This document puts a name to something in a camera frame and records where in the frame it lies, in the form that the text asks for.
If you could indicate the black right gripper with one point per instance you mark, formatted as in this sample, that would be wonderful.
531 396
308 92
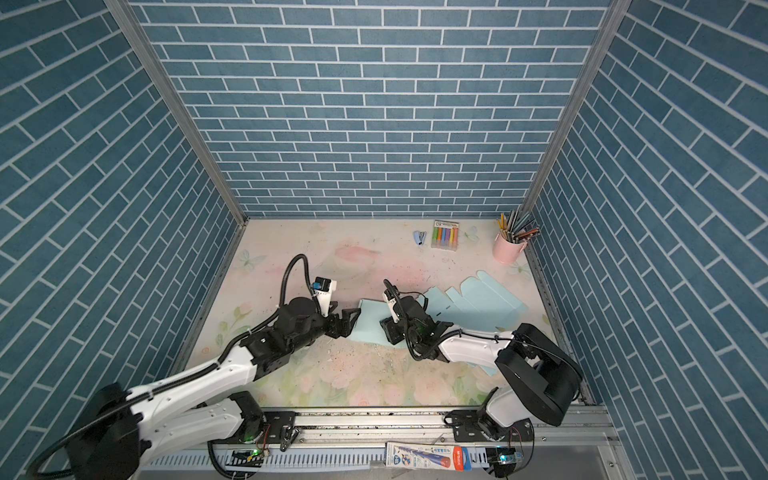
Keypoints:
389 326

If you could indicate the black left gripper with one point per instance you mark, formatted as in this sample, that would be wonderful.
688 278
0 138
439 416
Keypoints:
346 328

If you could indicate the light blue paper box sheet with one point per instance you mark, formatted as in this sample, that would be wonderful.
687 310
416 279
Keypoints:
367 328

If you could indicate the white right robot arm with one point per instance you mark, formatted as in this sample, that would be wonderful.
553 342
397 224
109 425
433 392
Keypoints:
541 379

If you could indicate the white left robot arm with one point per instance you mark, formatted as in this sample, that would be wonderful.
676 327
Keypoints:
120 430

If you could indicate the light blue flat box stack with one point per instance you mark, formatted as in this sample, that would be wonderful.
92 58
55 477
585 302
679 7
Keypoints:
481 303

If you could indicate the pack of coloured highlighters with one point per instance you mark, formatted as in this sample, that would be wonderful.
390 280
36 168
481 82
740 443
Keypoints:
445 235

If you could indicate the white red blue package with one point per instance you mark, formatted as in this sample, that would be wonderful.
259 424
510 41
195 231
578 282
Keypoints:
434 457

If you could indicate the pink metal pencil bucket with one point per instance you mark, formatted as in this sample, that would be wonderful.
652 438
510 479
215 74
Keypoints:
507 252

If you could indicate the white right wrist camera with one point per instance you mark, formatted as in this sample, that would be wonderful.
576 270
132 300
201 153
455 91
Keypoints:
391 302

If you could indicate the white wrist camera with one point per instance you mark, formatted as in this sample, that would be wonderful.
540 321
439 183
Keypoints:
391 302
323 289

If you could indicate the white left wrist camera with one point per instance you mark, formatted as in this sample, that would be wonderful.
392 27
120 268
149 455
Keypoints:
323 289

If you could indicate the metal base rail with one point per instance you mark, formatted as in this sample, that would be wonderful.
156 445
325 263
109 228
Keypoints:
341 427

